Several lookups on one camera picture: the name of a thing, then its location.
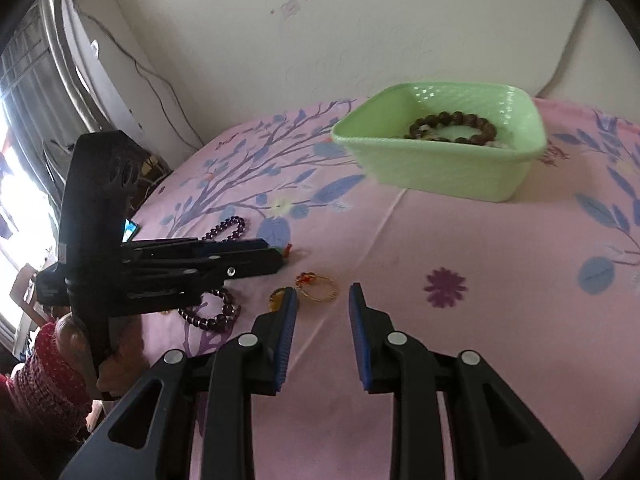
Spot dark purple bead bracelet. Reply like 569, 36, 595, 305
177, 287, 241, 334
201, 215, 247, 244

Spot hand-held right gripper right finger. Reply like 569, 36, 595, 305
348, 282, 585, 480

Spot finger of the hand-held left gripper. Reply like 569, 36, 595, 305
121, 247, 286, 313
121, 237, 271, 262

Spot grey curtain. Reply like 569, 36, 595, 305
0, 0, 126, 341

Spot green plastic basket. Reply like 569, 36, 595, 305
330, 82, 548, 204

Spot black wall cable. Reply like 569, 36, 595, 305
70, 0, 206, 150

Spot person's left hand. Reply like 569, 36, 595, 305
54, 310, 147, 402

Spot pink floral bedsheet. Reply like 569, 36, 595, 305
127, 96, 640, 480

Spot gold bangle with red charm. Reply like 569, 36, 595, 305
294, 270, 339, 303

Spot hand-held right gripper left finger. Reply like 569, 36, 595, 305
59, 286, 300, 480

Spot brown wooden bead bracelet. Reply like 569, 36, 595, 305
404, 111, 498, 148

